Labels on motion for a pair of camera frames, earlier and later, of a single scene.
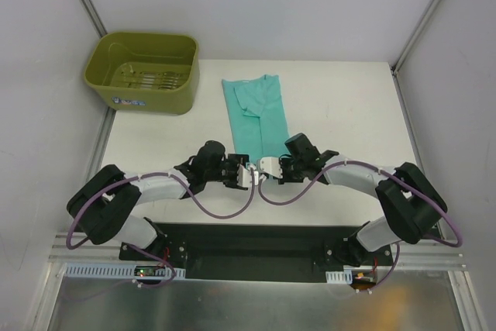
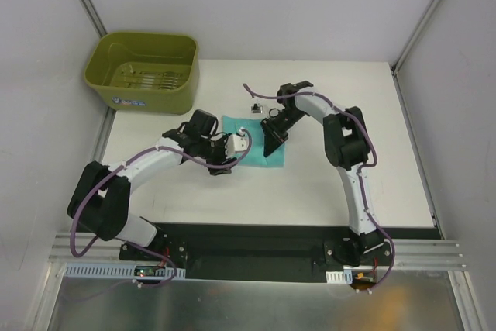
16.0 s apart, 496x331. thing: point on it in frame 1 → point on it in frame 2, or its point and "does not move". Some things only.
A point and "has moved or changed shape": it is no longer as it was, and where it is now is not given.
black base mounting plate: (261, 252) does not move
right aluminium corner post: (396, 64) does not move
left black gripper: (236, 170) → (221, 157)
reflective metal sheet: (408, 301) does not move
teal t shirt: (258, 115) has moved or changed shape
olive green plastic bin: (146, 73) does not move
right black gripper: (283, 168) → (274, 132)
